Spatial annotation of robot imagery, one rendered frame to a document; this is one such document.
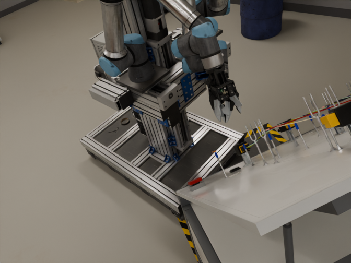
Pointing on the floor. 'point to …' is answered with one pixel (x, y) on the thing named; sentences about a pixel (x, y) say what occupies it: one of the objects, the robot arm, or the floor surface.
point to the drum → (260, 18)
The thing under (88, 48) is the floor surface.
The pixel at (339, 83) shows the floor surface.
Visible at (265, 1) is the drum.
